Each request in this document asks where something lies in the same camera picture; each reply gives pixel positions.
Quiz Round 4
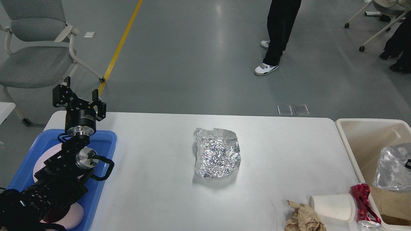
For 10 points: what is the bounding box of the clear floor plate left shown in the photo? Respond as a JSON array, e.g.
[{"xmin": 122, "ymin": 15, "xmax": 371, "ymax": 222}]
[{"xmin": 277, "ymin": 104, "xmax": 293, "ymax": 116}]

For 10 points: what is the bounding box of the beige plastic bin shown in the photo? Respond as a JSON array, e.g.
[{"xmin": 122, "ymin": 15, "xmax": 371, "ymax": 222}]
[{"xmin": 335, "ymin": 118, "xmax": 411, "ymax": 231}]

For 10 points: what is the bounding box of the aluminium foil tray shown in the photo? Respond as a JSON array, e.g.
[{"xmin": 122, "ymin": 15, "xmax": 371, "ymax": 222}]
[{"xmin": 373, "ymin": 143, "xmax": 411, "ymax": 193}]

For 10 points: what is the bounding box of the white chair on right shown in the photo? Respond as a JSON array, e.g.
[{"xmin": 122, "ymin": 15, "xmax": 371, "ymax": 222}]
[{"xmin": 344, "ymin": 0, "xmax": 411, "ymax": 52}]

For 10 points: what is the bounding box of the clear floor plate right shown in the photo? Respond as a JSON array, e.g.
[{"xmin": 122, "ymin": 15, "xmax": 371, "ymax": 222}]
[{"xmin": 293, "ymin": 104, "xmax": 310, "ymax": 116}]

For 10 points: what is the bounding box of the brown paper bag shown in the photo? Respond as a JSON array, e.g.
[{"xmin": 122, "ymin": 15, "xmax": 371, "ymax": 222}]
[{"xmin": 370, "ymin": 185, "xmax": 411, "ymax": 227}]

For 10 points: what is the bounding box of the white paper cup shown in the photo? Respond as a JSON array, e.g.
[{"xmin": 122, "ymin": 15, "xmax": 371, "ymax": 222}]
[{"xmin": 309, "ymin": 193, "xmax": 356, "ymax": 222}]

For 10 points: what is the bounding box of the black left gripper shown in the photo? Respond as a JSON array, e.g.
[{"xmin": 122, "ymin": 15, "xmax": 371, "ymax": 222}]
[{"xmin": 53, "ymin": 76, "xmax": 107, "ymax": 135}]

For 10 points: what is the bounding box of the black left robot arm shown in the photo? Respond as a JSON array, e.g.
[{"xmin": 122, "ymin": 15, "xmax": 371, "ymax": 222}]
[{"xmin": 1, "ymin": 76, "xmax": 115, "ymax": 231}]

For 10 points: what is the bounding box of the crumpled brown paper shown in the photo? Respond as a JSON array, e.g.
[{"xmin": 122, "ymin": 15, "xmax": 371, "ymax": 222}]
[{"xmin": 284, "ymin": 200, "xmax": 327, "ymax": 231}]

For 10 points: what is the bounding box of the blue plastic tray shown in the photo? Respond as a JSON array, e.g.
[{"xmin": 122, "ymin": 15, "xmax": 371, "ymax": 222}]
[{"xmin": 6, "ymin": 129, "xmax": 117, "ymax": 231}]

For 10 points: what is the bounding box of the white side table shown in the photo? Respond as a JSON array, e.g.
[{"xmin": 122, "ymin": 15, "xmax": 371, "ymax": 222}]
[{"xmin": 0, "ymin": 101, "xmax": 16, "ymax": 124}]

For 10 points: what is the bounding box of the pink mug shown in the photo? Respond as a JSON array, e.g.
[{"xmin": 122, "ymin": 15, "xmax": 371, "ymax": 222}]
[{"xmin": 40, "ymin": 203, "xmax": 84, "ymax": 230}]

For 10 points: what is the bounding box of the clear floor plate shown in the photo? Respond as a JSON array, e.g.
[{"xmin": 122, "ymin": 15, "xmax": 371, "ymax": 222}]
[
  {"xmin": 277, "ymin": 104, "xmax": 293, "ymax": 116},
  {"xmin": 293, "ymin": 104, "xmax": 310, "ymax": 116}
]

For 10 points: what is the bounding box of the grey office chair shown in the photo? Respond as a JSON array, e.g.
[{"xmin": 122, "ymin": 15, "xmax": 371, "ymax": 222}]
[{"xmin": 0, "ymin": 0, "xmax": 106, "ymax": 125}]

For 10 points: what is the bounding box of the pink plate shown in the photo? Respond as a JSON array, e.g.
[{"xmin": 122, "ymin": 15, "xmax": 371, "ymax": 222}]
[{"xmin": 32, "ymin": 143, "xmax": 62, "ymax": 182}]

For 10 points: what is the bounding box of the red crushed can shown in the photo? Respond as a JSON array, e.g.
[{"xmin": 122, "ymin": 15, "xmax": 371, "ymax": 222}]
[{"xmin": 350, "ymin": 183, "xmax": 381, "ymax": 229}]

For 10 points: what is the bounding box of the person in black trousers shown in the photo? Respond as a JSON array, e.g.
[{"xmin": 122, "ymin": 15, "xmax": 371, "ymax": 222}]
[{"xmin": 254, "ymin": 0, "xmax": 302, "ymax": 76}]

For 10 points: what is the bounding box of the aluminium foil sheet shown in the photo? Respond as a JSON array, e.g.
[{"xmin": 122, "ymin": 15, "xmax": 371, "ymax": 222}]
[{"xmin": 194, "ymin": 128, "xmax": 242, "ymax": 179}]

